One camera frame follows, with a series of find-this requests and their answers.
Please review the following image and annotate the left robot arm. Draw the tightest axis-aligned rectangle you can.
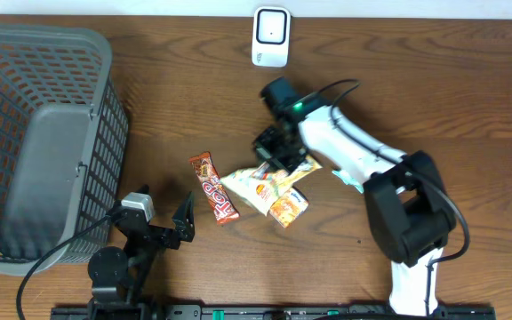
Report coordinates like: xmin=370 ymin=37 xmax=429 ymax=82
xmin=88 ymin=185 xmax=195 ymax=320

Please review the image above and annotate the grey plastic mesh basket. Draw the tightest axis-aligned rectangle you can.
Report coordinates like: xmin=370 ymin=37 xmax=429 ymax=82
xmin=0 ymin=23 xmax=128 ymax=276

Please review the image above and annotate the teal wet wipes pack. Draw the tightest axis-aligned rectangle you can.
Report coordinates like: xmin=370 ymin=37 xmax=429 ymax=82
xmin=332 ymin=169 xmax=364 ymax=194

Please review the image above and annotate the left black cable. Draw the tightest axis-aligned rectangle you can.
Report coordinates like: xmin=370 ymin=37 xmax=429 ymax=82
xmin=15 ymin=212 xmax=119 ymax=320

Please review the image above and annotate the orange tissue pack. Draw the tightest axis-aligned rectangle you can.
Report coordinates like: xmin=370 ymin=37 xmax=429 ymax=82
xmin=268 ymin=188 xmax=309 ymax=228

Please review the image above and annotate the orange chocolate bar wrapper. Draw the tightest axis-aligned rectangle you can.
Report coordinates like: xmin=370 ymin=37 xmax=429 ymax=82
xmin=188 ymin=152 xmax=240 ymax=225

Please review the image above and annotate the white barcode scanner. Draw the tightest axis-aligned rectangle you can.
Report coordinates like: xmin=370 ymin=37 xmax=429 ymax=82
xmin=252 ymin=6 xmax=292 ymax=68

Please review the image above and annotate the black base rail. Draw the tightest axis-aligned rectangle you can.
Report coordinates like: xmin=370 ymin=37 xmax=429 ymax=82
xmin=50 ymin=303 xmax=497 ymax=320

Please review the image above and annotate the yellow snack chip bag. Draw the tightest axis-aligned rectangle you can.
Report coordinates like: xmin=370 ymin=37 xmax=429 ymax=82
xmin=220 ymin=156 xmax=322 ymax=215

